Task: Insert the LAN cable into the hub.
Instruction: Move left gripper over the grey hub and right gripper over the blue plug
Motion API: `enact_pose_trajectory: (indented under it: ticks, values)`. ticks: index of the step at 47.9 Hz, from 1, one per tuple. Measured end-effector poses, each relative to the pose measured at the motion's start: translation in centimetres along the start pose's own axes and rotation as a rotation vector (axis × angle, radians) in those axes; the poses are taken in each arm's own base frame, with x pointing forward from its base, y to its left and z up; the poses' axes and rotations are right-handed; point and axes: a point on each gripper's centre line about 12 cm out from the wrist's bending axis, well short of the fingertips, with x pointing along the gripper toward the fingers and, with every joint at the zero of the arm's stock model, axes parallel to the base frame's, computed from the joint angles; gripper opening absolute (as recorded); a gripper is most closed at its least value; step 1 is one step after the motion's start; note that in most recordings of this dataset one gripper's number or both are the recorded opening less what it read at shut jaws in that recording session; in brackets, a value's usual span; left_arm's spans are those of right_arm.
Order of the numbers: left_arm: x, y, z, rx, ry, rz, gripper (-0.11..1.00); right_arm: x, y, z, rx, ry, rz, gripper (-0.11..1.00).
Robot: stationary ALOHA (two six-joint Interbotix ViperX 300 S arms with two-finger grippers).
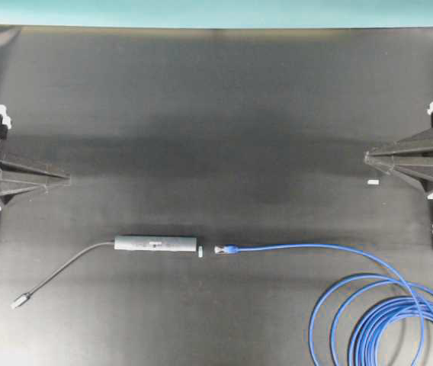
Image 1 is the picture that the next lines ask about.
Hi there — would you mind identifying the grey USB hub with cable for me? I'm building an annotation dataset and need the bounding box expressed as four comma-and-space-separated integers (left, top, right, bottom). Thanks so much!
11, 235, 201, 310

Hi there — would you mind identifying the blue LAN cable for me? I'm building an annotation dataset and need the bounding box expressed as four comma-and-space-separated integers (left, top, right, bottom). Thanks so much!
214, 243, 433, 366

